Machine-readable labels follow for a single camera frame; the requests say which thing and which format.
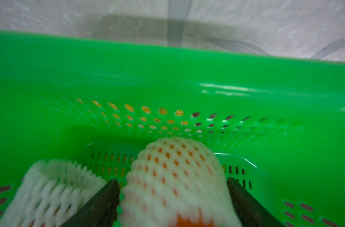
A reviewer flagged netted orange top left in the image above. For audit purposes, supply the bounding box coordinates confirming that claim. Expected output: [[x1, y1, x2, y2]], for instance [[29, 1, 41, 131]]
[[0, 159, 107, 227]]

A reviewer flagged green plastic basket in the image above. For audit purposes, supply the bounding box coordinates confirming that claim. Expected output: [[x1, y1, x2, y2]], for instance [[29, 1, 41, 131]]
[[0, 30, 345, 227]]

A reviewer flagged netted orange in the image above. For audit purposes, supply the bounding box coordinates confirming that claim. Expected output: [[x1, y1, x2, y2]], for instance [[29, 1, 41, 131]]
[[118, 137, 242, 227], [0, 159, 107, 227]]

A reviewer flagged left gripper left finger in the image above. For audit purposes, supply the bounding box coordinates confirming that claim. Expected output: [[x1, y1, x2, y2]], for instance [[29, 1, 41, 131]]
[[61, 179, 120, 227]]

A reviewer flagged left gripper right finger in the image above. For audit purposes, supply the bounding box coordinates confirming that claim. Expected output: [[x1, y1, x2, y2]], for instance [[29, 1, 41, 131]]
[[227, 177, 284, 227]]

